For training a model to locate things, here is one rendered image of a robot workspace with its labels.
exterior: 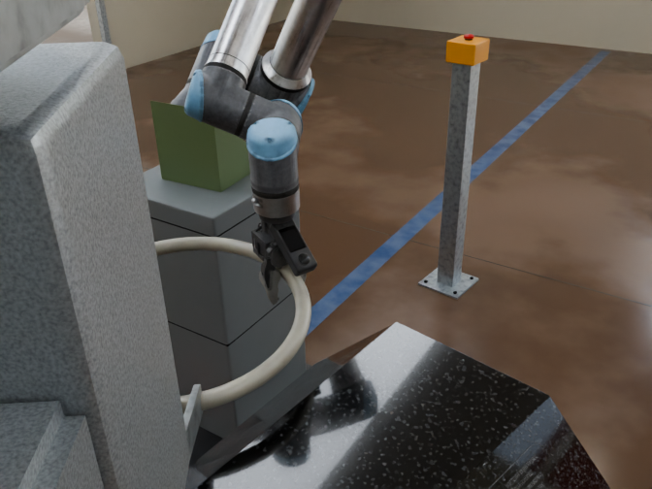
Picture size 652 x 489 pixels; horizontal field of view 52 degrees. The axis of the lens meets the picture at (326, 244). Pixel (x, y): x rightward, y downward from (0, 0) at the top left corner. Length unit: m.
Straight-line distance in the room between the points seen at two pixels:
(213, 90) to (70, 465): 1.00
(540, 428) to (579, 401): 1.35
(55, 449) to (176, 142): 1.63
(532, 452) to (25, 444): 0.95
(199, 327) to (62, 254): 1.72
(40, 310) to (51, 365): 0.04
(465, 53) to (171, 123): 1.18
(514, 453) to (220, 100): 0.82
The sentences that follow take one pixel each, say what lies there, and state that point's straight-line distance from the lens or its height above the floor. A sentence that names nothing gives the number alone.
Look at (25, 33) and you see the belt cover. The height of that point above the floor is 1.60.
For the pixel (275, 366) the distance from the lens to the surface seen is 1.15.
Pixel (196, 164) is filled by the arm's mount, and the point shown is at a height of 0.92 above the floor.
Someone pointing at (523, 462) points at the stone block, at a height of 0.80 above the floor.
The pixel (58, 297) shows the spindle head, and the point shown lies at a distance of 0.38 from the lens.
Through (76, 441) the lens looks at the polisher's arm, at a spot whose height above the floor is 1.38.
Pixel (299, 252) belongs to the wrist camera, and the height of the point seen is 1.02.
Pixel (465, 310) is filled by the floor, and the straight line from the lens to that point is 2.93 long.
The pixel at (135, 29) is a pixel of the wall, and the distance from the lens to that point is 7.00.
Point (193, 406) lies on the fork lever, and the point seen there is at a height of 0.96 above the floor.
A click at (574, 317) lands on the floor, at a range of 3.00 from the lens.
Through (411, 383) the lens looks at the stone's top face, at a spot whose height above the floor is 0.83.
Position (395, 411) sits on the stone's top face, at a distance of 1.20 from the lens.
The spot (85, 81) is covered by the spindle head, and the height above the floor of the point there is 1.55.
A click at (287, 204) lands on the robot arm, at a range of 1.26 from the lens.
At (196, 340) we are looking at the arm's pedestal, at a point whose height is 0.40.
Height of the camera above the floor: 1.66
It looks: 29 degrees down
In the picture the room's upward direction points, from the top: 1 degrees counter-clockwise
